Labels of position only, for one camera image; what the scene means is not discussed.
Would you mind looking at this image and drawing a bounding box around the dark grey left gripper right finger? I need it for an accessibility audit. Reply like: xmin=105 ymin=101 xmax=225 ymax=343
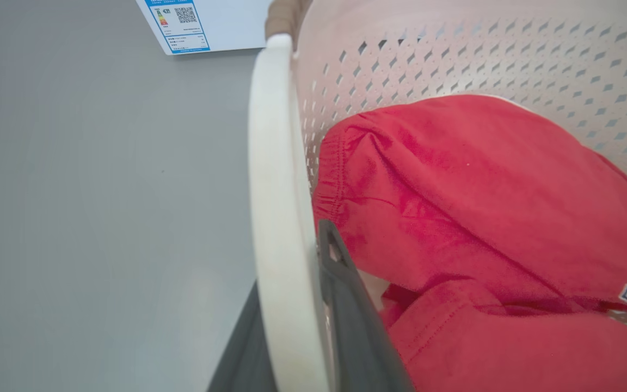
xmin=318 ymin=219 xmax=415 ymax=392

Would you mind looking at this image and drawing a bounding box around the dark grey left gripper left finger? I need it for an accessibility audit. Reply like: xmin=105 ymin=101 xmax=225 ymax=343
xmin=207 ymin=281 xmax=278 ymax=392

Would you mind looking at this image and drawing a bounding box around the white perforated plastic laundry basket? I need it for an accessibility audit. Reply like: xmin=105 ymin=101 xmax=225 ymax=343
xmin=248 ymin=0 xmax=627 ymax=392

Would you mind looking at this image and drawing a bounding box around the red garment with white lettering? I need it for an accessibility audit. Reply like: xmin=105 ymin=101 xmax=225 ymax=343
xmin=312 ymin=94 xmax=627 ymax=392

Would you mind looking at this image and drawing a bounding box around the white washing machine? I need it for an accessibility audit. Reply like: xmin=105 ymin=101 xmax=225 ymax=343
xmin=136 ymin=0 xmax=274 ymax=56

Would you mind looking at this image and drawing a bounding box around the blue energy label sticker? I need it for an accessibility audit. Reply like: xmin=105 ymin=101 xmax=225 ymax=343
xmin=145 ymin=0 xmax=211 ymax=54

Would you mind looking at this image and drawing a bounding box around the brown basket handle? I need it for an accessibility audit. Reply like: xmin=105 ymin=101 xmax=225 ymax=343
xmin=265 ymin=0 xmax=313 ymax=51

